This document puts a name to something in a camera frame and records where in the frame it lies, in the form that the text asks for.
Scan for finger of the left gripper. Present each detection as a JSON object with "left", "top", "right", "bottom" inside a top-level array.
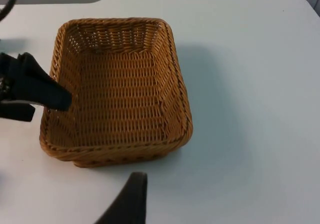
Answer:
[{"left": 0, "top": 102, "right": 36, "bottom": 123}]

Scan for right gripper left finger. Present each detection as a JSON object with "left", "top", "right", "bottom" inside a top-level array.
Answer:
[{"left": 12, "top": 52, "right": 74, "bottom": 111}]

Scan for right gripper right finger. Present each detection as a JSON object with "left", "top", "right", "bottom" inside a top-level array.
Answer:
[{"left": 95, "top": 171, "right": 149, "bottom": 224}]

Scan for pale brown wicker basket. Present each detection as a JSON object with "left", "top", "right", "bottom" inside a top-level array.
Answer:
[{"left": 38, "top": 17, "right": 194, "bottom": 170}]

